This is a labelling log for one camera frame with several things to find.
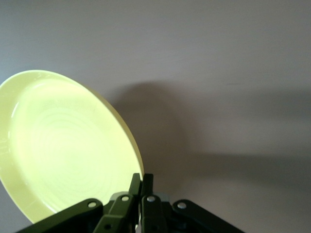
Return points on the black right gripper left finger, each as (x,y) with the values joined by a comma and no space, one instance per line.
(116,213)

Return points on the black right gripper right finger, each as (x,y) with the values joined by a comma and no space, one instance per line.
(153,216)

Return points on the yellow round plate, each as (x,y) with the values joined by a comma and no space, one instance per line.
(65,145)

